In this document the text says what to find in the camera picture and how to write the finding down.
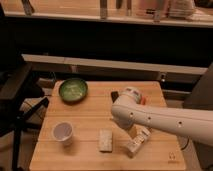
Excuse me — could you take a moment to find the white sponge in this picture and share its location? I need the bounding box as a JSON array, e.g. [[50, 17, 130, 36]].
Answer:
[[99, 129, 113, 152]]

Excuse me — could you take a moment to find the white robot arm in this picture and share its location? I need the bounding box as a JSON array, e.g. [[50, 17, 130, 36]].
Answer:
[[111, 87, 213, 146]]

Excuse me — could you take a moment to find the green ceramic bowl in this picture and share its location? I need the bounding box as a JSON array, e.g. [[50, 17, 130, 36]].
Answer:
[[58, 78, 88, 103]]

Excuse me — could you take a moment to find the white plastic bottle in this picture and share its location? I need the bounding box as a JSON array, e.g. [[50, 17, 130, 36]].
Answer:
[[125, 127, 151, 158]]

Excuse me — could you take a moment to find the orange carrot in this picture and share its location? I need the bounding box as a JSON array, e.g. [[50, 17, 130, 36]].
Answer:
[[141, 97, 146, 105]]

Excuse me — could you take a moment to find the black rectangular block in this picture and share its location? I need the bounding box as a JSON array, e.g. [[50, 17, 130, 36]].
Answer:
[[111, 91, 119, 102]]

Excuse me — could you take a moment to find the white paper cup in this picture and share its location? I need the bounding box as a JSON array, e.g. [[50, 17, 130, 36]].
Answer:
[[52, 122, 73, 146]]

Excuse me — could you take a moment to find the black chair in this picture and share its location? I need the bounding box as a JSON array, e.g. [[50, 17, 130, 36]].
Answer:
[[0, 55, 49, 171]]

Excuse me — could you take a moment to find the black cable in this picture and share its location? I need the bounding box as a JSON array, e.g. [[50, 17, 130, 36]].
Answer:
[[179, 137, 190, 152]]

